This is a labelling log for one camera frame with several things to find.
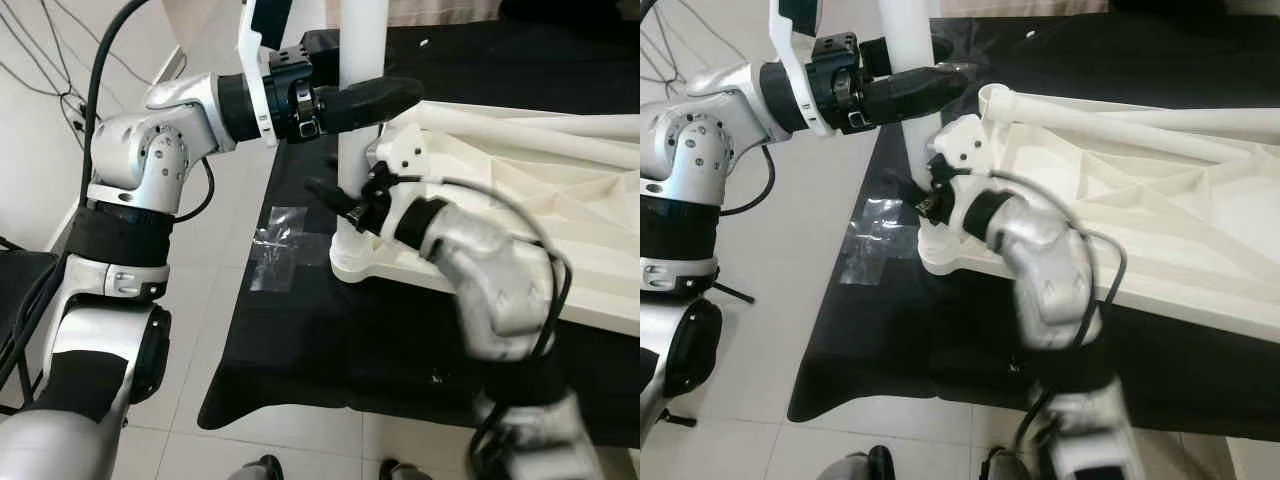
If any white plastic table top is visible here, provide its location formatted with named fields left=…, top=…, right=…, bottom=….
left=915, top=83, right=1280, bottom=346
left=330, top=100, right=641, bottom=336

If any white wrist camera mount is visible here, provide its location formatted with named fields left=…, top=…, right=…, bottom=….
left=925, top=113, right=986, bottom=216
left=768, top=0, right=831, bottom=136
left=235, top=0, right=296, bottom=149
left=365, top=123, right=433, bottom=239

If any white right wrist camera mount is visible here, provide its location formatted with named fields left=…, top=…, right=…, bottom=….
left=365, top=123, right=433, bottom=239
left=925, top=113, right=986, bottom=216

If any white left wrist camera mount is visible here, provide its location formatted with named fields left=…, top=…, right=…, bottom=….
left=235, top=0, right=296, bottom=149
left=768, top=0, right=831, bottom=136

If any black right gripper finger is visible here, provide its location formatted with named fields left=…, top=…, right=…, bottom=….
left=304, top=177, right=359, bottom=217
left=880, top=170, right=926, bottom=209

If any white plastic table leg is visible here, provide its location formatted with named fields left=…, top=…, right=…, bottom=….
left=480, top=105, right=641, bottom=136
left=332, top=0, right=391, bottom=261
left=1100, top=100, right=1280, bottom=131
left=410, top=100, right=641, bottom=169
left=978, top=83, right=1280, bottom=166
left=878, top=0, right=943, bottom=251

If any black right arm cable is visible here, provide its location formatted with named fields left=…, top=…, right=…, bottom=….
left=380, top=172, right=576, bottom=480
left=955, top=165, right=1131, bottom=480

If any clear plastic bag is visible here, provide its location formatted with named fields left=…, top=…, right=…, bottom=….
left=248, top=205, right=333, bottom=293
left=840, top=195, right=926, bottom=286

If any black left robot foot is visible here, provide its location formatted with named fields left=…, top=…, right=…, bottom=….
left=225, top=453, right=286, bottom=480
left=818, top=445, right=896, bottom=480

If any beige patterned cloth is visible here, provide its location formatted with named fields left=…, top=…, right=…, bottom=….
left=385, top=0, right=501, bottom=26
left=940, top=0, right=1106, bottom=16

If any black tablecloth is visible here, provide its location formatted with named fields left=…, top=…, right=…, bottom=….
left=787, top=15, right=1280, bottom=441
left=197, top=20, right=641, bottom=451

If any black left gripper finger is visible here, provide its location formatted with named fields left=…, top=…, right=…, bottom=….
left=862, top=64, right=971, bottom=126
left=858, top=38, right=897, bottom=79
left=298, top=30, right=341, bottom=63
left=316, top=76, right=427, bottom=136

